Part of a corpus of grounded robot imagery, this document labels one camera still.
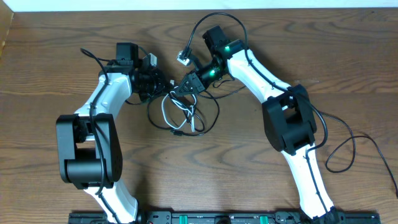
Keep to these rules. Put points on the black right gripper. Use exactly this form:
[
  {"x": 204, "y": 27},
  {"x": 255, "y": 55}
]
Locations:
[{"x": 196, "y": 83}]

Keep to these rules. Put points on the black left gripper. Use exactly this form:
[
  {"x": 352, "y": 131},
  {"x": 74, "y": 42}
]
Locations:
[{"x": 163, "y": 86}]

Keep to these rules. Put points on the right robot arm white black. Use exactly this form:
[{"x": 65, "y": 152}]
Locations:
[{"x": 288, "y": 115}]

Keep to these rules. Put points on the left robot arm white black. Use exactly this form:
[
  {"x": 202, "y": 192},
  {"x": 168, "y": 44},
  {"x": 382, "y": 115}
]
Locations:
[{"x": 89, "y": 151}]

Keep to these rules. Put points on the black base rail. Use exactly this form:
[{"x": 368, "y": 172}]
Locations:
[{"x": 234, "y": 218}]

